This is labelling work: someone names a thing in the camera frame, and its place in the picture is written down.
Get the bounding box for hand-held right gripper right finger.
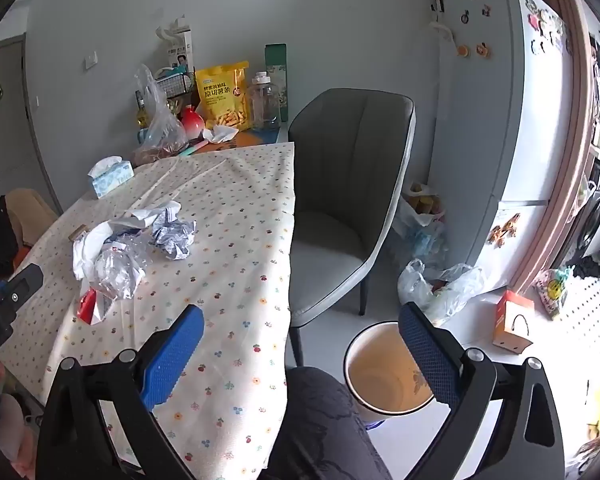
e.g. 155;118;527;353
397;301;566;480

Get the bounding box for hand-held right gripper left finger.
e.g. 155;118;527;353
37;304;206;480

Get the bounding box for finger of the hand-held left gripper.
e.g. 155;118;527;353
0;263;44;318

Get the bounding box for cream trash bin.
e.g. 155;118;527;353
343;321;437;421

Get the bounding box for red and white packet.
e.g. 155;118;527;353
76;287;113;326

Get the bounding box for white paper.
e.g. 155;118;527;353
72;207;168;281

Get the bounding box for crushed clear plastic bottle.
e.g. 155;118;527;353
94;237;148;301

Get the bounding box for beige chair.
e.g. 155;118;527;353
5;188;58;248

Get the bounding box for orange cardboard box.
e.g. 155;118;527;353
492;290;536;356

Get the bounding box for floral patterned tablecloth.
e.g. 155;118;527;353
5;142;296;480

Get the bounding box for person's leg in grey pants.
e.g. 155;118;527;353
262;366;393;480

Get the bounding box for blue tissue box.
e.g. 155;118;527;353
86;156;134;199

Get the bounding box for yellow smiley face bag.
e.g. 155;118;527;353
535;266;576;320

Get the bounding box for white plastic bag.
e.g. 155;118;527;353
397;182;446;231

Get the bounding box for brown figure fridge magnets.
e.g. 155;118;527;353
487;212;523;246

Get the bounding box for black cloth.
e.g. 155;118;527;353
570;256;600;281

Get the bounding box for clear plastic bag with food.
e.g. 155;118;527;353
132;64;188;167

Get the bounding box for grey upholstered chair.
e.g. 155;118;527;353
286;88;417;367

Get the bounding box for grey washing machine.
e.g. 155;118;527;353
572;160;600;261

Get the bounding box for crumpled white tissue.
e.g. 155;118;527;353
202;125;239;144

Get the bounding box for red and white vase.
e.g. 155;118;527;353
179;105;206;139

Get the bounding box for orange place mat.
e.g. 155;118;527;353
195;129;287;154

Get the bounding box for white refrigerator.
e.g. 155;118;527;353
427;0;576;293

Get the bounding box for yellow snack bag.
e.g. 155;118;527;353
195;61;251;132

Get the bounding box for clear plastic jar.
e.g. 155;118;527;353
247;72;282;130

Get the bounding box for tall white box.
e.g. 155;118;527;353
172;30;196;73

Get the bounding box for tall green box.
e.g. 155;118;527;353
264;43;288;123

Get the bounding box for black wire basket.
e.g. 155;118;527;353
156;71;197;103

